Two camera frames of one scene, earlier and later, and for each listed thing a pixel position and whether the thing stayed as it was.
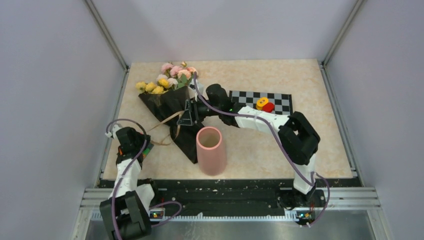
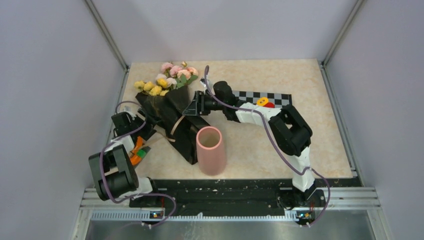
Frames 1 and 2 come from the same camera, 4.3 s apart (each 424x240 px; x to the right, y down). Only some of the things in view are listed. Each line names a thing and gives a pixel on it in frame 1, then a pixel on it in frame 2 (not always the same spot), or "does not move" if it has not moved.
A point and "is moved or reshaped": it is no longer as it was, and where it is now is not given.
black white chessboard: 283,102 does not move
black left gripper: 148,137 → 149,131
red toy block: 268,107 does not move
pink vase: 211,155 does not move
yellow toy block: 261,102 does not move
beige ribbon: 164,121 is moved or reshaped
